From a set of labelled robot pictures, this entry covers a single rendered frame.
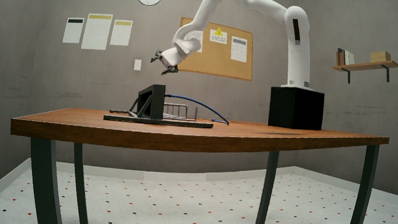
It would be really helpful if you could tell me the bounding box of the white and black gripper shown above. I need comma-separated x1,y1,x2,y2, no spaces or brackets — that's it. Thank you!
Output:
150,48,183,75

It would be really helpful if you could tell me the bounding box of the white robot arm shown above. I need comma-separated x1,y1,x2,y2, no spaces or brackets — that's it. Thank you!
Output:
171,0,315,91

